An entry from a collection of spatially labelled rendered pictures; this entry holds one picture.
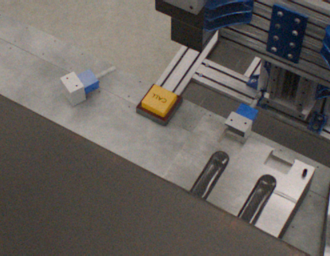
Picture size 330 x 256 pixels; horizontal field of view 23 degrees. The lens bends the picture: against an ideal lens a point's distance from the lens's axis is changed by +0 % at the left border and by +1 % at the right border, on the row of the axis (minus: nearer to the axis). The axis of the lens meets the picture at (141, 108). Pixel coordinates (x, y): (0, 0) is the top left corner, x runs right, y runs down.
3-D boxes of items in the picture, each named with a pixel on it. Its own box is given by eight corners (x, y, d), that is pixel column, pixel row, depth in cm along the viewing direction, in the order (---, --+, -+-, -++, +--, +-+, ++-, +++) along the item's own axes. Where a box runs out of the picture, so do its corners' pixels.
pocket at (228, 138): (226, 135, 175) (227, 125, 172) (248, 145, 174) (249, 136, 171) (216, 150, 173) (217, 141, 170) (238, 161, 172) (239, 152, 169)
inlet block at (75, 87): (110, 67, 193) (109, 53, 189) (121, 81, 191) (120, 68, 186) (62, 91, 190) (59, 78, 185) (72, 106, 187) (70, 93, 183)
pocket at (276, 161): (271, 157, 172) (273, 147, 169) (294, 167, 170) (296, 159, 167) (261, 173, 170) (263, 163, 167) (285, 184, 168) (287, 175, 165)
